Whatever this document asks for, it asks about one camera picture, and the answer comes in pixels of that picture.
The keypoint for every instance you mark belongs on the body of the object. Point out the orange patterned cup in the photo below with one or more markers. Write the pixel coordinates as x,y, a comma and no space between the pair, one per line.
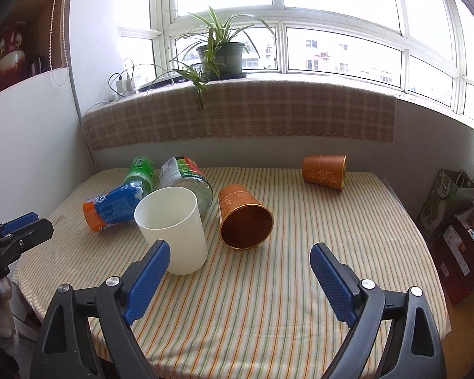
324,171
243,219

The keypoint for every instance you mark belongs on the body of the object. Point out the wall poster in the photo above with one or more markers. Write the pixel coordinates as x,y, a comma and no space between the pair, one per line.
10,57

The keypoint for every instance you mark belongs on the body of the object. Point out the white plastic cup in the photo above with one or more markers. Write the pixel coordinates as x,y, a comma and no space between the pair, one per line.
173,241

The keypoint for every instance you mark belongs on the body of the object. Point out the blue and orange bottle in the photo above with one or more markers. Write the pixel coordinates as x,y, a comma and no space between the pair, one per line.
112,207

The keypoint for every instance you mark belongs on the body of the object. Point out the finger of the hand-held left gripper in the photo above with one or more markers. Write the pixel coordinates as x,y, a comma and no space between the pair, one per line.
19,222
37,232

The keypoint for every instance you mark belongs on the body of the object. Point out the white charger plug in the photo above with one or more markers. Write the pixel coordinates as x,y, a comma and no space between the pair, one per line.
124,86

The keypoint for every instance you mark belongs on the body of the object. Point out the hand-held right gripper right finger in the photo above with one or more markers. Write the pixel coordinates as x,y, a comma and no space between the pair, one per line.
331,280

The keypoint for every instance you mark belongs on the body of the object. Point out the white window frame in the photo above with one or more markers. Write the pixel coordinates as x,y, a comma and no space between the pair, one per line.
403,41

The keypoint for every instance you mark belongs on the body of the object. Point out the glass jar with label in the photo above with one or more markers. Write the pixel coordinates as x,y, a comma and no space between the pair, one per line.
183,177

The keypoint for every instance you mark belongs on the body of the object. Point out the black flat device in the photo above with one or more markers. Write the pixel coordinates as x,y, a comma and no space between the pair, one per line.
162,82

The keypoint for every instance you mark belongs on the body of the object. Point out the person's left forearm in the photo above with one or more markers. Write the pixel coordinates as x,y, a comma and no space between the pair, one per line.
2,319

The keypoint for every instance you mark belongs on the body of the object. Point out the green plastic bottle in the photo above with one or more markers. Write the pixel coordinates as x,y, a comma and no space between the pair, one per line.
140,171

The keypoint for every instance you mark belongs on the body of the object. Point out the white power strip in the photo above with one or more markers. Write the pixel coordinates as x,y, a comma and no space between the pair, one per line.
111,98

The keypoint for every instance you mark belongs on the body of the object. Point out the checked cloth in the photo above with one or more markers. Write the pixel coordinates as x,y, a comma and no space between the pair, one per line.
280,114

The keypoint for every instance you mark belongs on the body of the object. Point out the potted spider plant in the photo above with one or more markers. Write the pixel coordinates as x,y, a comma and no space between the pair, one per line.
221,57

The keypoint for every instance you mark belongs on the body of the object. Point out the black plant saucer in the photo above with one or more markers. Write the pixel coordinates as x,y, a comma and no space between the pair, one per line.
237,75

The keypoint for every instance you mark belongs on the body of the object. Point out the striped tablecloth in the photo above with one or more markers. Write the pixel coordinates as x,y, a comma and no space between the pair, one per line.
260,308

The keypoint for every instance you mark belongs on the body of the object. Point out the green paper bag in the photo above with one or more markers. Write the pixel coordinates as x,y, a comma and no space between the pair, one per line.
442,201

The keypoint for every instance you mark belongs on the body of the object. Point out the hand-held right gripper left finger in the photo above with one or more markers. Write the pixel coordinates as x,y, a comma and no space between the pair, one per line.
152,270

